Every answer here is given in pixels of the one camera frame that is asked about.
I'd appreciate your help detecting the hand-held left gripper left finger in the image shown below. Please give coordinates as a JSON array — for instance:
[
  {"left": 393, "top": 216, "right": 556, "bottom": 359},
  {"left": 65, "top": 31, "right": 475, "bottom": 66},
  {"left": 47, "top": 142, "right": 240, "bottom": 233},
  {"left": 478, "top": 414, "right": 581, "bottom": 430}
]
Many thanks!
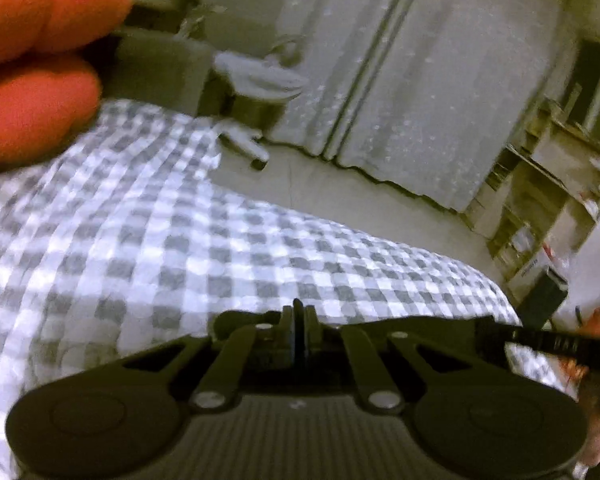
[{"left": 122, "top": 299, "right": 298, "bottom": 413}]

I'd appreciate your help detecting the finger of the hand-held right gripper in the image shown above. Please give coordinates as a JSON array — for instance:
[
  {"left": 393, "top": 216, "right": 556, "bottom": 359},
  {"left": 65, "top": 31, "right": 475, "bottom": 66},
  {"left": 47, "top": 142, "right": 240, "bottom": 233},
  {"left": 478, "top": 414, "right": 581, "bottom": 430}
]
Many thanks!
[{"left": 475, "top": 317, "right": 528, "bottom": 361}]

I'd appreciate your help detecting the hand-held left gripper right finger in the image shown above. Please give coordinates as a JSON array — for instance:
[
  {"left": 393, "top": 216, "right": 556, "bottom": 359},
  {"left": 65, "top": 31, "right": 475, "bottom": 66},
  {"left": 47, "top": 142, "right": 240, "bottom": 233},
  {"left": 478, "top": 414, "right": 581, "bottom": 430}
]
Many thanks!
[{"left": 300, "top": 305, "right": 473, "bottom": 413}]

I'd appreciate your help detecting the black garment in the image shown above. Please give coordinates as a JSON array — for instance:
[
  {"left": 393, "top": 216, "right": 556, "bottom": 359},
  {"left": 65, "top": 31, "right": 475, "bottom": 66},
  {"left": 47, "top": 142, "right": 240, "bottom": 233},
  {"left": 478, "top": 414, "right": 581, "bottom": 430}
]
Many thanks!
[{"left": 210, "top": 307, "right": 511, "bottom": 376}]

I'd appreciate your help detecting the black flat panel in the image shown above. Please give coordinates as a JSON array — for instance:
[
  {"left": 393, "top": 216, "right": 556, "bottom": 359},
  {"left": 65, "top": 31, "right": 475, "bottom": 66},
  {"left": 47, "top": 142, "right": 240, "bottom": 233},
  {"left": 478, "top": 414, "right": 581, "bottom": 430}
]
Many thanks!
[{"left": 517, "top": 267, "right": 568, "bottom": 331}]

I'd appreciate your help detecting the white cardboard box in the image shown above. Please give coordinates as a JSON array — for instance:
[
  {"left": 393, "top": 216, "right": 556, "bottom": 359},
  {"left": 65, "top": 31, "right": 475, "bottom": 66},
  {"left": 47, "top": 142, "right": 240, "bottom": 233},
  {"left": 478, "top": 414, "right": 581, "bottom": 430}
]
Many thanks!
[{"left": 510, "top": 255, "right": 556, "bottom": 296}]

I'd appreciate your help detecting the wooden shelf unit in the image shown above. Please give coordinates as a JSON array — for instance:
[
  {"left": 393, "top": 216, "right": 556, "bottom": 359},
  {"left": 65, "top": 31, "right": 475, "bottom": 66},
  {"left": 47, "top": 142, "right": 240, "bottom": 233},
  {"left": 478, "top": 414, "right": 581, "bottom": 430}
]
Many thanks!
[{"left": 460, "top": 40, "right": 600, "bottom": 306}]

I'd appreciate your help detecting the grey white checkered blanket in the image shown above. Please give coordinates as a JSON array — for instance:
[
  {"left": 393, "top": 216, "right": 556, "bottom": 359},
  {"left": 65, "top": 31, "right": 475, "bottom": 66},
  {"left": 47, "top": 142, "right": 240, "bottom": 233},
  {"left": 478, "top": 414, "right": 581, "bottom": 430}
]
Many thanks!
[{"left": 0, "top": 99, "right": 581, "bottom": 476}]

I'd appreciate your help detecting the star print curtain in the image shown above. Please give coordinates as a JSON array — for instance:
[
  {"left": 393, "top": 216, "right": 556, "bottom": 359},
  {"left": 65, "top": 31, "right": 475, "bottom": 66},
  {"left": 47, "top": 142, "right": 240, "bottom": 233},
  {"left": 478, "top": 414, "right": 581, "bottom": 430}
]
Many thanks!
[
  {"left": 337, "top": 0, "right": 581, "bottom": 213},
  {"left": 270, "top": 0, "right": 421, "bottom": 156}
]

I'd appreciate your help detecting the white grey office chair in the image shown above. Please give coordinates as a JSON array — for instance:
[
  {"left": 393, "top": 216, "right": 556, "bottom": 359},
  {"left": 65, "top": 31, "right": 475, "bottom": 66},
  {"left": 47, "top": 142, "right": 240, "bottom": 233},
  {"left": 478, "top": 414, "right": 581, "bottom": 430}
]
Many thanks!
[{"left": 180, "top": 5, "right": 311, "bottom": 171}]

